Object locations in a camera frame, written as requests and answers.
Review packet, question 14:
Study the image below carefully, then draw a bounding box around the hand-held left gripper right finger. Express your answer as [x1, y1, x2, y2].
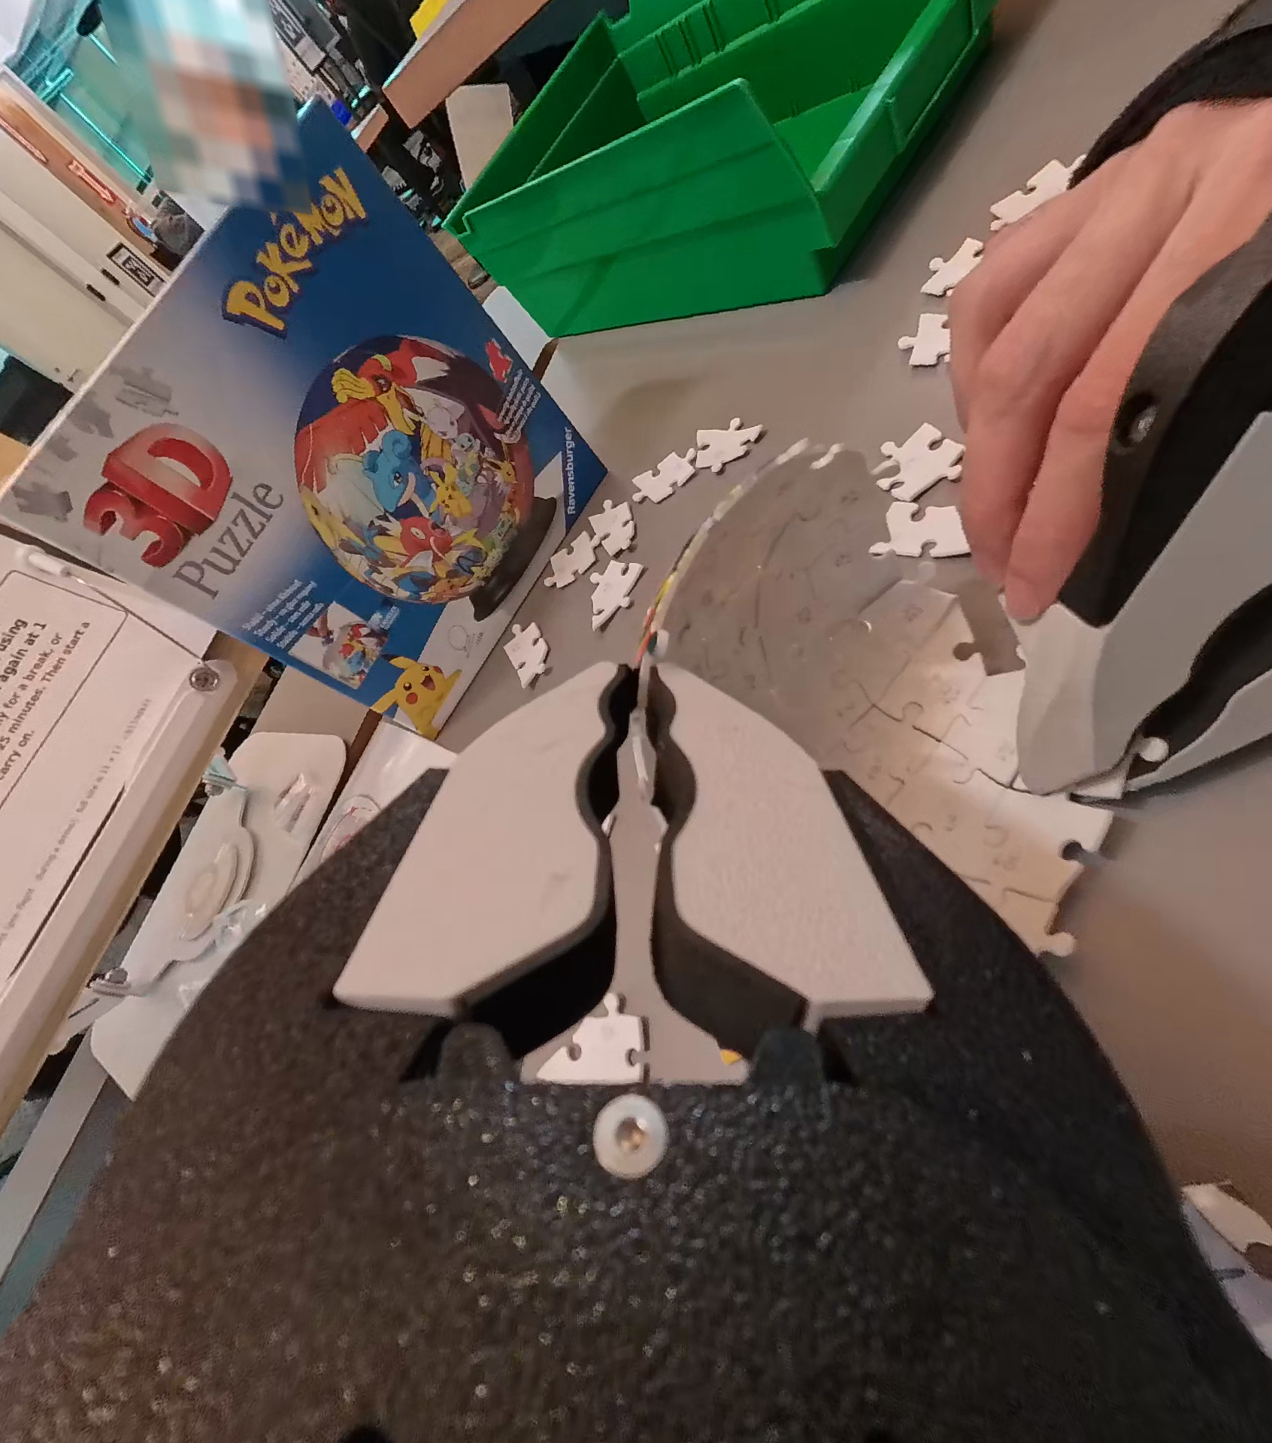
[650, 664, 937, 1022]

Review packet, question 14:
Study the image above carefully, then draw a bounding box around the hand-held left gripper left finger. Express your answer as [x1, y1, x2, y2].
[330, 660, 638, 1022]

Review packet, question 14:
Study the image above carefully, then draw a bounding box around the partly built puzzle ball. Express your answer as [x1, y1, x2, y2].
[636, 439, 1118, 960]

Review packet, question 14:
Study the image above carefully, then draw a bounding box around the person's right forearm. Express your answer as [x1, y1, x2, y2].
[1069, 0, 1272, 182]

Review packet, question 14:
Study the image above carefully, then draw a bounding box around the blue puzzle box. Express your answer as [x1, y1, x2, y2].
[0, 95, 609, 739]

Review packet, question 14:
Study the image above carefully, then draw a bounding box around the person's right hand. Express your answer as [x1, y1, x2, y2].
[946, 99, 1272, 624]

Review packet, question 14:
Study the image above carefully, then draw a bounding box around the wooden board with instruction sheet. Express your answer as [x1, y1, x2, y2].
[0, 394, 268, 1270]

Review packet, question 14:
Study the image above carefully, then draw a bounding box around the green plastic bin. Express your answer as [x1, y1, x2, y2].
[444, 0, 999, 340]

